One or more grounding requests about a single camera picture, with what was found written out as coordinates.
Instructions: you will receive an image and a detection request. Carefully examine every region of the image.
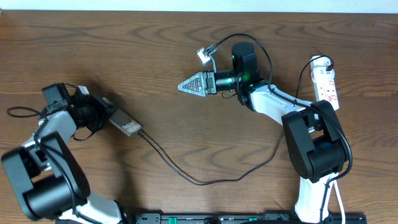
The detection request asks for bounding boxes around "Galaxy smartphone with bronze screen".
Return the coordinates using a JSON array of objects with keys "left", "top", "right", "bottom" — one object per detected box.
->
[{"left": 109, "top": 108, "right": 142, "bottom": 137}]

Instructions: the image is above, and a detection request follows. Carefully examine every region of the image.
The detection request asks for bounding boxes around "black charger cable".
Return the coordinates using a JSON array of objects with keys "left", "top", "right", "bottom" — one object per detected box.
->
[{"left": 136, "top": 55, "right": 335, "bottom": 187}]

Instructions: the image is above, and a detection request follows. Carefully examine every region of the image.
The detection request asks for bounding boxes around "white power strip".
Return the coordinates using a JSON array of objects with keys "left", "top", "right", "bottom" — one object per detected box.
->
[{"left": 310, "top": 55, "right": 340, "bottom": 111}]

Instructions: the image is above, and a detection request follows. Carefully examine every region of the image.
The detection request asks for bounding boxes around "left camera cable black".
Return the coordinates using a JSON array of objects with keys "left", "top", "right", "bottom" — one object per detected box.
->
[{"left": 6, "top": 82, "right": 100, "bottom": 224}]

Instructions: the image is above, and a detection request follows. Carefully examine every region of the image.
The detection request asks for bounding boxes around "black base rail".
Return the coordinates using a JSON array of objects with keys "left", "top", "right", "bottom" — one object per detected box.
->
[{"left": 133, "top": 212, "right": 368, "bottom": 224}]

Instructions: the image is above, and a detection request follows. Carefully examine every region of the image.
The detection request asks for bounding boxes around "white power strip cord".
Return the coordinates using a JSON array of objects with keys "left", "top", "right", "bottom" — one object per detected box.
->
[{"left": 332, "top": 180, "right": 346, "bottom": 224}]

